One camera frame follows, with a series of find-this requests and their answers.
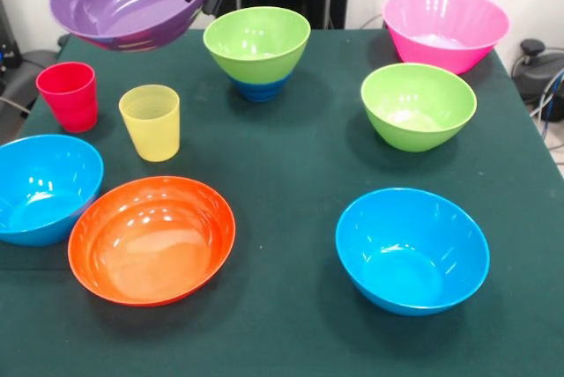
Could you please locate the green plastic bowl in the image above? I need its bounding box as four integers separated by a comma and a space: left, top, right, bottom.
202, 6, 312, 85
360, 63, 479, 153

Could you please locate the purple plastic bowl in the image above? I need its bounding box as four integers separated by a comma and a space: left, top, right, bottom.
48, 0, 216, 53

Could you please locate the small dark blue bowl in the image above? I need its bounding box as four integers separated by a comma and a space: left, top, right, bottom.
228, 72, 292, 103

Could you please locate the yellow plastic cup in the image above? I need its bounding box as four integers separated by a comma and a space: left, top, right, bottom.
118, 84, 181, 163

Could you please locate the red plastic cup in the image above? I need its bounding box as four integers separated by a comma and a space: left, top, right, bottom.
35, 62, 99, 134

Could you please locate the large magenta plastic bowl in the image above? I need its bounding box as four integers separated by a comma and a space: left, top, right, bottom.
382, 0, 511, 76

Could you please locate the light blue plastic bowl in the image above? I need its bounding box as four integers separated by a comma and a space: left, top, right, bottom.
0, 134, 105, 248
335, 187, 491, 317

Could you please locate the orange plastic bowl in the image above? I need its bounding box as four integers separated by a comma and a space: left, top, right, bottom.
67, 175, 237, 307

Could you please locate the black equipment case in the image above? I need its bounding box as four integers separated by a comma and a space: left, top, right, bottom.
0, 0, 23, 83

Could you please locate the dark green tablecloth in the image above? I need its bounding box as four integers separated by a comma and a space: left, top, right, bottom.
0, 27, 564, 377

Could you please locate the tangle of floor cables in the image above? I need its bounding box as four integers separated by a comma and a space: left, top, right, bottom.
528, 66, 564, 166

